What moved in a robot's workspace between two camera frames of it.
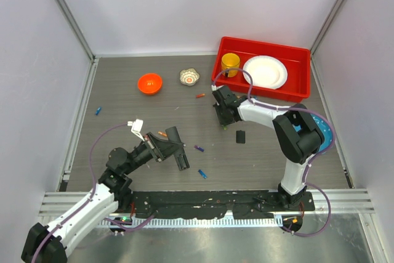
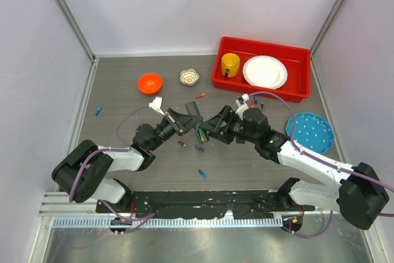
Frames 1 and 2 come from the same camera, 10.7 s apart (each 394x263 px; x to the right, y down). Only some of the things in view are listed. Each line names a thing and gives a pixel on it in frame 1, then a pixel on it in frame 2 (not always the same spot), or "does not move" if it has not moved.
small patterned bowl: (189, 76) does not move
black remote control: (180, 156) -> (201, 133)
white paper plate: (267, 72) does not move
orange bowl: (149, 84) does not move
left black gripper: (160, 149) -> (182, 122)
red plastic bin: (263, 69) does not move
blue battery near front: (202, 173) does not move
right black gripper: (223, 122) -> (223, 133)
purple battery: (199, 148) does not move
